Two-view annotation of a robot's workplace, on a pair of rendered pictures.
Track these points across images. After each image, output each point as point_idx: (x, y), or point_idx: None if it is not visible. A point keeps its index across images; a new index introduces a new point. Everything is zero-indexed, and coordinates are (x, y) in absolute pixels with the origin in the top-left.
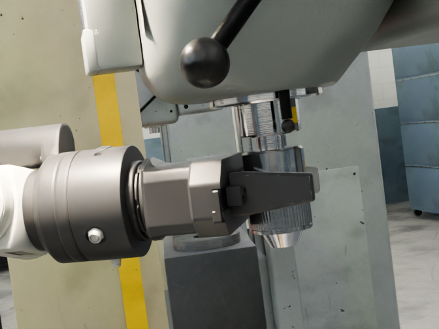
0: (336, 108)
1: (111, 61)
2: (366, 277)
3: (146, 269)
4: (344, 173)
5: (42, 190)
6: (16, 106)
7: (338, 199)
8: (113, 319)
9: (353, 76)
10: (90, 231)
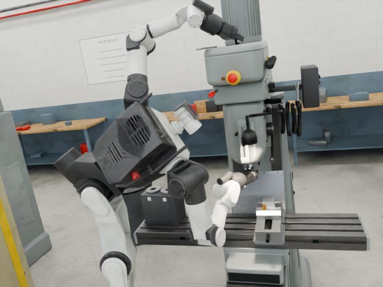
0: (6, 141)
1: (249, 160)
2: (27, 203)
3: (9, 223)
4: (13, 165)
5: (240, 182)
6: None
7: (13, 176)
8: (3, 247)
9: (9, 127)
10: (244, 186)
